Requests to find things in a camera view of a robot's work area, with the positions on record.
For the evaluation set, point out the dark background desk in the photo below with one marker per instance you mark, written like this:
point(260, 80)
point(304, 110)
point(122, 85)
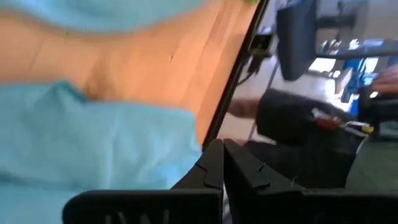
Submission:
point(357, 48)

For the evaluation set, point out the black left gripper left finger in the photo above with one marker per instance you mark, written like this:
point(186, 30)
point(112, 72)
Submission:
point(155, 205)

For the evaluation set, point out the light blue microfiber towel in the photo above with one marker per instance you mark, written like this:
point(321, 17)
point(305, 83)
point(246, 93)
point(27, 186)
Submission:
point(93, 12)
point(93, 149)

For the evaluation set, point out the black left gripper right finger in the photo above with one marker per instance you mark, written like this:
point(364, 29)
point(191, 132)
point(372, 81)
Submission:
point(280, 205)

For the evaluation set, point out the person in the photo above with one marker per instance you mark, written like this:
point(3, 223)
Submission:
point(286, 115)

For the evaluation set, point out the green microfiber towel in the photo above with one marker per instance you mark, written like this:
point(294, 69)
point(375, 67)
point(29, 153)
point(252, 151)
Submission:
point(250, 1)

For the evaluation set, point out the small silver-black depth camera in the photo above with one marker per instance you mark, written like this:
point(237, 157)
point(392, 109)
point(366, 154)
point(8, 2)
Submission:
point(261, 43)

